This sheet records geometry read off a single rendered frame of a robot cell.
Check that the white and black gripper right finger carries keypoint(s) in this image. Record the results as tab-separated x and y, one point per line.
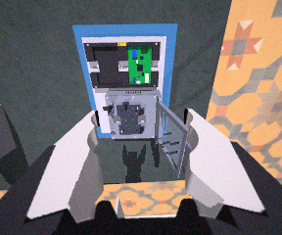
227	183

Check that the green circuit board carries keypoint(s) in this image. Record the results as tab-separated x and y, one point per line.
139	64

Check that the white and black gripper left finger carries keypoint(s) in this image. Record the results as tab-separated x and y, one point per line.
59	189

